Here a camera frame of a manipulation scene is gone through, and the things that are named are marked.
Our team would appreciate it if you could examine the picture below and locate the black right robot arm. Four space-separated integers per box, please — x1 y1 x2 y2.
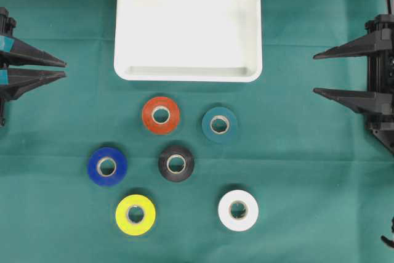
313 0 393 152

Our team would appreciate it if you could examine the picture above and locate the white tape roll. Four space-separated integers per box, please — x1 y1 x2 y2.
217 190 259 232

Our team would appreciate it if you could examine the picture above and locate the green table cloth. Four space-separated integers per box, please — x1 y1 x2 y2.
1 0 393 262

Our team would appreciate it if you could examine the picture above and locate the blue tape roll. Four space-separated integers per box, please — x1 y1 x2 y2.
87 147 128 187

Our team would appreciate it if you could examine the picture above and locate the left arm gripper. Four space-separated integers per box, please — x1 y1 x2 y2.
1 7 66 99

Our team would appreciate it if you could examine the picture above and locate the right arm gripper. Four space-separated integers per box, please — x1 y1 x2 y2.
313 14 393 152

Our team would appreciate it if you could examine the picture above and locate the black tape roll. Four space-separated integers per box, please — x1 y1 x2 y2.
158 145 195 182

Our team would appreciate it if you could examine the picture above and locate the red tape roll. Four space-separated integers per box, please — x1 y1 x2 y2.
142 96 180 135

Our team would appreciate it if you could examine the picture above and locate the yellow tape roll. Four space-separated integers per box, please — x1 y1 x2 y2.
115 194 156 236

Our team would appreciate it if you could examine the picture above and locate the white plastic case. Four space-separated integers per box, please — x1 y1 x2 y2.
113 0 263 83

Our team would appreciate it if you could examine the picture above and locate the teal green tape roll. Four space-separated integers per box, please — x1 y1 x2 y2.
201 107 239 144

